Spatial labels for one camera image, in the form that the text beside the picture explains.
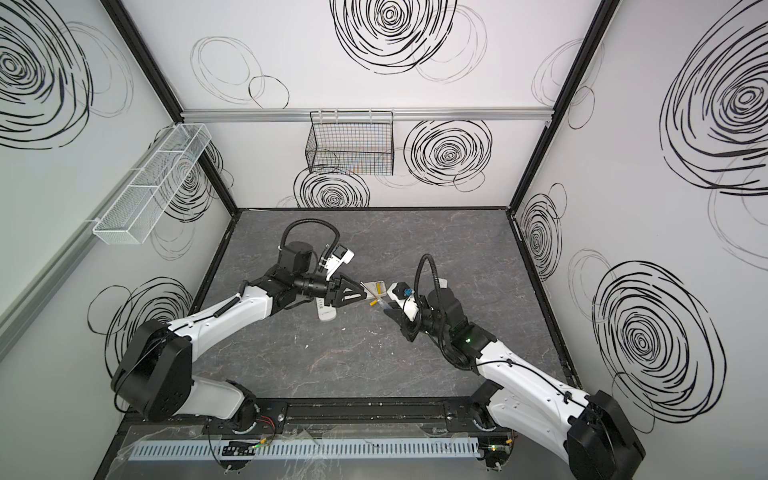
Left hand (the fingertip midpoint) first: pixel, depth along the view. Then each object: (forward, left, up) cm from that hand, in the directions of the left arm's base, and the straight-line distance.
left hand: (364, 295), depth 75 cm
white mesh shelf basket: (+16, +57, +15) cm, 61 cm away
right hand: (-3, -5, -3) cm, 7 cm away
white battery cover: (+14, -23, -17) cm, 32 cm away
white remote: (+2, +14, -17) cm, 22 cm away
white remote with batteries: (+13, -2, -18) cm, 22 cm away
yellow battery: (-2, -2, -1) cm, 3 cm away
